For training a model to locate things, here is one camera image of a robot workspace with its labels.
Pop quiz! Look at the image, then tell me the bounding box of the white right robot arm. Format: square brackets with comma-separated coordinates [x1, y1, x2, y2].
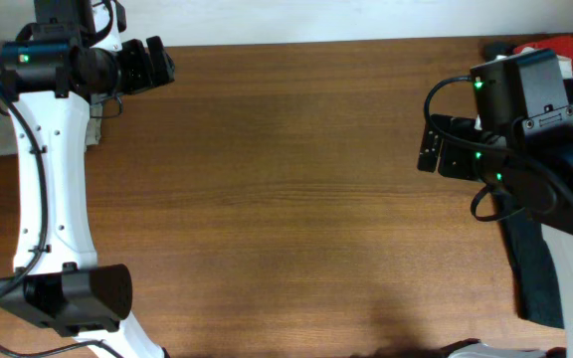
[418, 49, 573, 357]

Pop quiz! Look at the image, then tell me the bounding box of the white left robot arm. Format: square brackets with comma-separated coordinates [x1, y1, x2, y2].
[0, 1, 174, 358]

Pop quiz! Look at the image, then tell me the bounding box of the black garment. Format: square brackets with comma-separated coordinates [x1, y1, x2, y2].
[481, 42, 573, 328]

